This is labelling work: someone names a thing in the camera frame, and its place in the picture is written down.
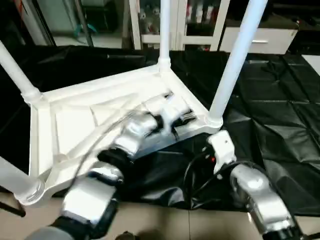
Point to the white plastic table top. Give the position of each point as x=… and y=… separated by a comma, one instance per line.
x=65, y=120

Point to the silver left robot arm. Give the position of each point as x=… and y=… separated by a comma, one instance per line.
x=115, y=155

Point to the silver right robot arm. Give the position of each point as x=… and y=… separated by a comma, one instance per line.
x=260, y=197

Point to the black work mat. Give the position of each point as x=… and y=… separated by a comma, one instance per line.
x=270, y=115

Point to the white glass-door cabinet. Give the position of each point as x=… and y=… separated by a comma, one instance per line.
x=197, y=22

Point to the white drawer unit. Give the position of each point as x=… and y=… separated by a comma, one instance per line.
x=265, y=40

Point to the blue floor stand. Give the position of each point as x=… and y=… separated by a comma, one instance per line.
x=85, y=30

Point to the white flat board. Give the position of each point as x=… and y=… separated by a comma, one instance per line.
x=312, y=64

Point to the black metal stand leg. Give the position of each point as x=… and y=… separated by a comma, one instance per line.
x=11, y=202

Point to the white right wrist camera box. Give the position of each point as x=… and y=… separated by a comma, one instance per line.
x=222, y=150

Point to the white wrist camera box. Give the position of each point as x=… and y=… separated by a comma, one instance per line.
x=172, y=111
x=222, y=150

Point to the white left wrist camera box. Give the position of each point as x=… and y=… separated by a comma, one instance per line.
x=172, y=111

